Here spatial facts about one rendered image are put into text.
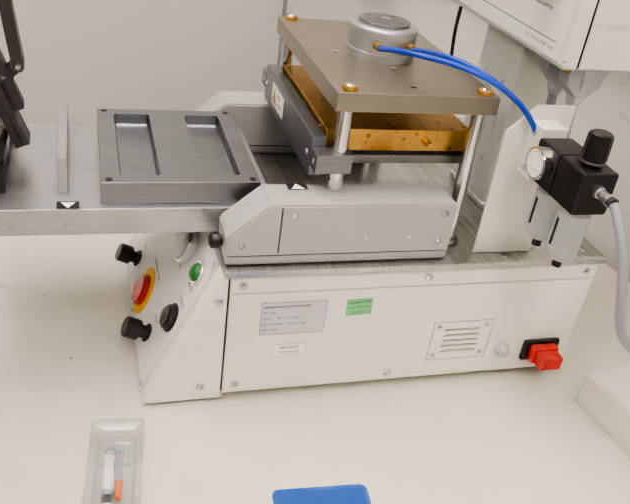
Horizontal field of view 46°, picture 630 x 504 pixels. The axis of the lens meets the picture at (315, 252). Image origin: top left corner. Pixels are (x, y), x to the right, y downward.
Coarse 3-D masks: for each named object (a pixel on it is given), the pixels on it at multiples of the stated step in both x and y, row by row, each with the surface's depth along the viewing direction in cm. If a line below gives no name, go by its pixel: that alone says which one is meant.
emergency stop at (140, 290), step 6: (144, 276) 95; (138, 282) 95; (144, 282) 94; (150, 282) 94; (138, 288) 94; (144, 288) 93; (132, 294) 96; (138, 294) 94; (144, 294) 93; (132, 300) 95; (138, 300) 94
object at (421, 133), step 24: (288, 72) 93; (312, 96) 86; (336, 120) 81; (360, 120) 81; (384, 120) 82; (408, 120) 83; (432, 120) 84; (456, 120) 85; (360, 144) 80; (384, 144) 81; (408, 144) 82; (432, 144) 81; (456, 144) 83
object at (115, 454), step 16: (96, 432) 76; (112, 432) 77; (128, 432) 77; (96, 448) 75; (112, 448) 75; (128, 448) 75; (96, 464) 73; (112, 464) 73; (128, 464) 73; (96, 480) 71; (112, 480) 72; (128, 480) 72; (96, 496) 70; (112, 496) 70; (128, 496) 70
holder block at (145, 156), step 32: (128, 128) 91; (160, 128) 89; (192, 128) 94; (224, 128) 91; (128, 160) 84; (160, 160) 81; (192, 160) 82; (224, 160) 87; (128, 192) 77; (160, 192) 78; (192, 192) 78; (224, 192) 79
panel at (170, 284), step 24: (144, 240) 103; (168, 240) 94; (144, 264) 99; (168, 264) 91; (192, 264) 84; (216, 264) 78; (168, 288) 88; (192, 288) 82; (144, 312) 92; (168, 336) 83; (144, 360) 87; (144, 384) 84
